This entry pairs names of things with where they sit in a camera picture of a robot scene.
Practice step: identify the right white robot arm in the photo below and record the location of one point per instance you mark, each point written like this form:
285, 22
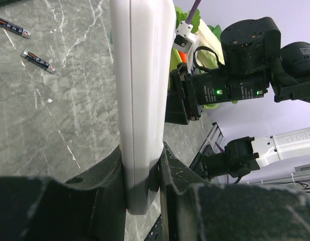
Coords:
252, 61

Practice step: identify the white remote control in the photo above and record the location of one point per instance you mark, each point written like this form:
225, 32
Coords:
143, 33

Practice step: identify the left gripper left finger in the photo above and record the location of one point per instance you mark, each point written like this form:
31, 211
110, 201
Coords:
89, 206

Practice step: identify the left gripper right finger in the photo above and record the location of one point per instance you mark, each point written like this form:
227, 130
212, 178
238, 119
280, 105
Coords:
193, 209

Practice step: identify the large bok choy toy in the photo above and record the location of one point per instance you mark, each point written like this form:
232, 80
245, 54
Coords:
208, 36

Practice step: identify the small dark battery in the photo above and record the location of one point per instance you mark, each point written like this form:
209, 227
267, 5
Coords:
38, 61

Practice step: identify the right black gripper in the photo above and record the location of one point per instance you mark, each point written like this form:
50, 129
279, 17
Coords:
189, 93

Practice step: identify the orange carrot toy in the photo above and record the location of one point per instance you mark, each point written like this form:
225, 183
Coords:
183, 56

